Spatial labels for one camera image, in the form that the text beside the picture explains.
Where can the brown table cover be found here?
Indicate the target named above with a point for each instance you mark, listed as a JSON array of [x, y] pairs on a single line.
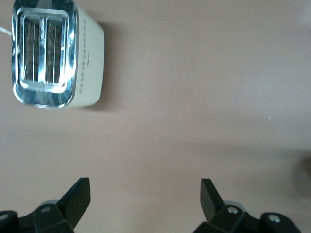
[[194, 97]]

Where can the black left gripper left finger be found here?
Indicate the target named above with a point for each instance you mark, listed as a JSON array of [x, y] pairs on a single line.
[[56, 218]]

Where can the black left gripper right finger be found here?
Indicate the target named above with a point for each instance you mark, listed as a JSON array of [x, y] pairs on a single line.
[[228, 218]]

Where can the beige chrome toaster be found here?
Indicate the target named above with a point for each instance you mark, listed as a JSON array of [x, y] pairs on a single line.
[[90, 60]]

